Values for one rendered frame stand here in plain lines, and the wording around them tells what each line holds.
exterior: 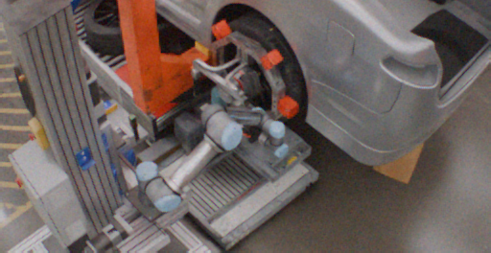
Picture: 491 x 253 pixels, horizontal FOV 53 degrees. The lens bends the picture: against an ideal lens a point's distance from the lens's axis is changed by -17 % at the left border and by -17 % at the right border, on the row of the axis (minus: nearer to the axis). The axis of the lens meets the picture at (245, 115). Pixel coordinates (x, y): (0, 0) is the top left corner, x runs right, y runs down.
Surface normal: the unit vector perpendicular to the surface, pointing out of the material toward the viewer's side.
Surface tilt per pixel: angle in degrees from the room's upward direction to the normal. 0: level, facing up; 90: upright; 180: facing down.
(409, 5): 21
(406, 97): 89
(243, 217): 0
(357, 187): 0
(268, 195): 0
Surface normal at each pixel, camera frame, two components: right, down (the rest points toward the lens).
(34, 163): 0.00, -0.68
